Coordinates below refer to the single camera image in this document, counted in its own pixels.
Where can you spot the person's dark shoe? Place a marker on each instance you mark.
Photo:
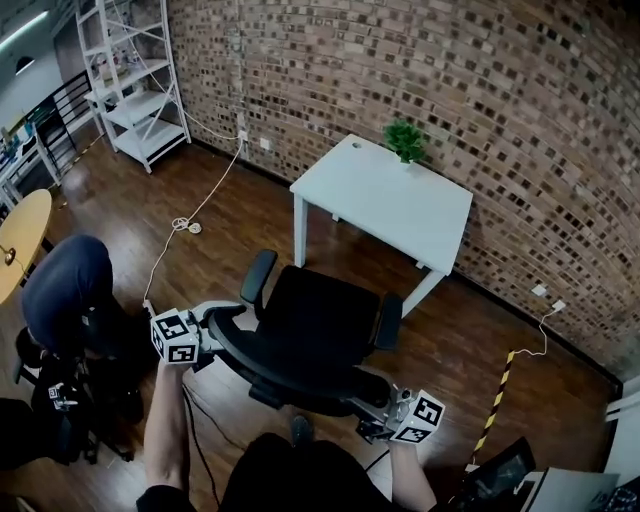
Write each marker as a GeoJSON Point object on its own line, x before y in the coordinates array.
{"type": "Point", "coordinates": [301, 430]}

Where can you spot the black laptop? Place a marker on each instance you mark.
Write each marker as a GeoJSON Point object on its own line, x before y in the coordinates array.
{"type": "Point", "coordinates": [500, 470]}

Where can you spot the long ceiling light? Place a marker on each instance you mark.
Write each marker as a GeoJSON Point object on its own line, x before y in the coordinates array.
{"type": "Point", "coordinates": [22, 31]}

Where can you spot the person's dark shirt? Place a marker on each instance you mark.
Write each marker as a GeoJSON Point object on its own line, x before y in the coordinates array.
{"type": "Point", "coordinates": [300, 480]}

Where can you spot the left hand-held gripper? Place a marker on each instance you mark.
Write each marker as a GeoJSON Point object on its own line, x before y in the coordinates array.
{"type": "Point", "coordinates": [175, 340]}

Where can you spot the white square table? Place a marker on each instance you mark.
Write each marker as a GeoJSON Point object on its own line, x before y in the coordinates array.
{"type": "Point", "coordinates": [385, 200]}

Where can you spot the person's left forearm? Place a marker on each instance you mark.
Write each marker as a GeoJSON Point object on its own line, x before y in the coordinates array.
{"type": "Point", "coordinates": [167, 430]}

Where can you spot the idle grey gripper device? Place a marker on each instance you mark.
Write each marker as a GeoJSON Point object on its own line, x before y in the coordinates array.
{"type": "Point", "coordinates": [61, 396]}

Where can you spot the green potted plant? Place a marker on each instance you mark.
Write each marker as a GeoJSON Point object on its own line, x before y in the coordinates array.
{"type": "Point", "coordinates": [405, 140]}

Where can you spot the black equipment bag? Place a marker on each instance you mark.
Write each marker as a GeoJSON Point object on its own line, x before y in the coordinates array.
{"type": "Point", "coordinates": [100, 390]}

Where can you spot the round yellow wooden table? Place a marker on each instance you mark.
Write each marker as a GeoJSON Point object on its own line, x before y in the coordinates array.
{"type": "Point", "coordinates": [22, 240]}

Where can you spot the white power strip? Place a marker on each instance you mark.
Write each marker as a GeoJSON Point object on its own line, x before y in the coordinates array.
{"type": "Point", "coordinates": [148, 306]}

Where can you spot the white metal shelf unit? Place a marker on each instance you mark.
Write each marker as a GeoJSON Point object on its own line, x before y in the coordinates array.
{"type": "Point", "coordinates": [145, 135]}

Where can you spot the person's right forearm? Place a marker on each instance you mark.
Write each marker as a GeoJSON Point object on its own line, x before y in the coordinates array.
{"type": "Point", "coordinates": [407, 475]}

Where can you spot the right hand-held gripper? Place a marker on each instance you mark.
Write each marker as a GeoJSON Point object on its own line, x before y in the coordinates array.
{"type": "Point", "coordinates": [420, 415]}

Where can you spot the black office chair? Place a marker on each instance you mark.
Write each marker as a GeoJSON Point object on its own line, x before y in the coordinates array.
{"type": "Point", "coordinates": [320, 320]}

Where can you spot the black metal railing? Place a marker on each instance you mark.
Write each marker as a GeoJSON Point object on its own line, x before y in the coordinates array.
{"type": "Point", "coordinates": [62, 125]}

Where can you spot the white wall socket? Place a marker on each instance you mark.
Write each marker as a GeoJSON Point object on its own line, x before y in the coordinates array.
{"type": "Point", "coordinates": [265, 144]}
{"type": "Point", "coordinates": [243, 136]}
{"type": "Point", "coordinates": [558, 305]}
{"type": "Point", "coordinates": [539, 290]}

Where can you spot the grey desk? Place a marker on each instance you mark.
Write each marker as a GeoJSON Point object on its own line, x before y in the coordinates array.
{"type": "Point", "coordinates": [575, 492]}

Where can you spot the yellow black striped floor tape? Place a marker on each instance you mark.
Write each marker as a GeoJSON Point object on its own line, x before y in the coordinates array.
{"type": "Point", "coordinates": [497, 400]}

